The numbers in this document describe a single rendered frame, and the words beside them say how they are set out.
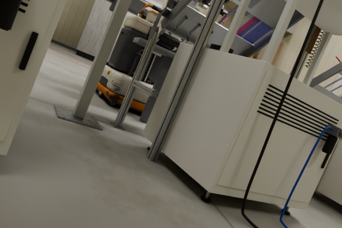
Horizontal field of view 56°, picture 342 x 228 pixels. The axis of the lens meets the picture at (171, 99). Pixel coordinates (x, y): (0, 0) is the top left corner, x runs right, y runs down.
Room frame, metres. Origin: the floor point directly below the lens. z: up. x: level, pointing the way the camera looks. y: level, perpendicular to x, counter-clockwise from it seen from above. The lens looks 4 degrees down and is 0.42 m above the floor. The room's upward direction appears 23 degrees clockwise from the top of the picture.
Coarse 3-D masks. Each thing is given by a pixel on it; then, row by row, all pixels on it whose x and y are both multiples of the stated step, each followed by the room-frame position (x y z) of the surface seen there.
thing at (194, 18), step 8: (184, 8) 1.95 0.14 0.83; (192, 8) 1.97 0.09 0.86; (184, 16) 2.00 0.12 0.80; (192, 16) 2.01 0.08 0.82; (200, 16) 2.02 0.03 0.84; (168, 24) 2.04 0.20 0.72; (176, 24) 2.05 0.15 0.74; (184, 24) 2.06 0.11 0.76; (192, 24) 2.06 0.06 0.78; (200, 24) 2.07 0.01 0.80; (216, 24) 2.09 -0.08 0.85; (184, 32) 2.11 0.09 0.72; (216, 32) 2.14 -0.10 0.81; (224, 32) 2.15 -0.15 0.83; (208, 40) 2.19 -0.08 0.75; (216, 40) 2.20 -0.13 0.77; (240, 40) 2.23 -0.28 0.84; (232, 48) 2.28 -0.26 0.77; (240, 48) 2.29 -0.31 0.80; (248, 48) 2.30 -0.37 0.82
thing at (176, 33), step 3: (165, 27) 2.02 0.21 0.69; (168, 27) 2.04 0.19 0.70; (171, 27) 2.06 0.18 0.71; (165, 30) 2.02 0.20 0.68; (168, 30) 2.02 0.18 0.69; (171, 30) 2.04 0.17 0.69; (171, 33) 2.05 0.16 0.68; (174, 33) 2.07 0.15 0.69; (177, 33) 2.07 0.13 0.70; (180, 33) 2.10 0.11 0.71; (177, 36) 2.07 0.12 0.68; (180, 36) 2.08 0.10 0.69; (183, 36) 2.10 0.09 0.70; (186, 36) 2.13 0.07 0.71; (183, 39) 2.10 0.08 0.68; (186, 39) 2.11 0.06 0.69; (189, 39) 2.13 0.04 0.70; (192, 39) 2.16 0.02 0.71; (189, 42) 2.13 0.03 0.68; (192, 42) 2.14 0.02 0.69
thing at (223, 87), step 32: (224, 64) 1.42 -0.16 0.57; (256, 64) 1.27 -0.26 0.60; (160, 96) 1.75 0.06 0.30; (192, 96) 1.52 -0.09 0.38; (224, 96) 1.35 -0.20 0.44; (320, 96) 1.46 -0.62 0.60; (192, 128) 1.45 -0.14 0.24; (224, 128) 1.29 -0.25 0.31; (192, 160) 1.37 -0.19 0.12; (224, 160) 1.24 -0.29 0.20; (224, 192) 1.28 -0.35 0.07
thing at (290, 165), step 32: (288, 0) 1.27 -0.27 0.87; (320, 0) 1.26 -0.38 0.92; (256, 96) 1.25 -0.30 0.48; (288, 96) 1.34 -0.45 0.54; (256, 128) 1.29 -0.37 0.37; (288, 128) 1.39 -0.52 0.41; (320, 128) 1.51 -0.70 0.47; (256, 160) 1.33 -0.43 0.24; (288, 160) 1.44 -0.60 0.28; (320, 160) 1.58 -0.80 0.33; (256, 192) 1.38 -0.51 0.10; (288, 192) 1.50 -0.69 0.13
